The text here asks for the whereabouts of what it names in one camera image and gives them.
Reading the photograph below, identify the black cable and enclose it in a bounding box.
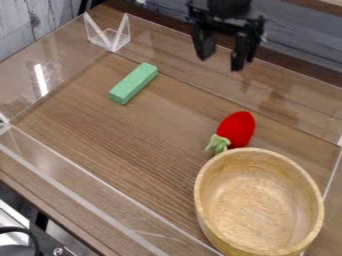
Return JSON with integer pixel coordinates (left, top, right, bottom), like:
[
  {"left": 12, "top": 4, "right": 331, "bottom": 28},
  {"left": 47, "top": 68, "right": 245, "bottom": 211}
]
[{"left": 0, "top": 226, "right": 42, "bottom": 256}]

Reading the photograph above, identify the black metal table mount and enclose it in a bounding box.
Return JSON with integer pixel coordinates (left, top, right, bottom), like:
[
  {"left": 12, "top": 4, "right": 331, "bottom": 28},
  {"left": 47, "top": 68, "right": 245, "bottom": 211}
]
[{"left": 30, "top": 209, "right": 96, "bottom": 256}]

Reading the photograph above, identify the green rectangular block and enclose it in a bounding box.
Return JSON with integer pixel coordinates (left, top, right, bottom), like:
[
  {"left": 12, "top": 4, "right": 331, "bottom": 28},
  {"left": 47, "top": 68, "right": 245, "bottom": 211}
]
[{"left": 108, "top": 63, "right": 159, "bottom": 105}]

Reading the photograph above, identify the light wooden bowl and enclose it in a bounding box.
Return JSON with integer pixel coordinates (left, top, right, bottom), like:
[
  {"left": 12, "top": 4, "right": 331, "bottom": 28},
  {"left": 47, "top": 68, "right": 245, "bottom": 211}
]
[{"left": 194, "top": 148, "right": 325, "bottom": 256}]

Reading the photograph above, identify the red plush strawberry toy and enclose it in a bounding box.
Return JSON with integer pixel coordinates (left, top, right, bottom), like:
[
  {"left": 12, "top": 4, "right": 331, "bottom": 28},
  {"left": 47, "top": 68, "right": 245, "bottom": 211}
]
[{"left": 205, "top": 111, "right": 257, "bottom": 155}]

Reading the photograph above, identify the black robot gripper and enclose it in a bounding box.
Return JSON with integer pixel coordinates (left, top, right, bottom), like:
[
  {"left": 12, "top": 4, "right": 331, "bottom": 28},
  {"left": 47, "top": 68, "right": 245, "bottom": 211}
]
[{"left": 186, "top": 0, "right": 266, "bottom": 72}]

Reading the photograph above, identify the clear acrylic enclosure wall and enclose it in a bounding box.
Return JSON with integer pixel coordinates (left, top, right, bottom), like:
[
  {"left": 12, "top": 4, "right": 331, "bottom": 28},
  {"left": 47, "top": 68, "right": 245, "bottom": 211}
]
[{"left": 0, "top": 3, "right": 342, "bottom": 256}]

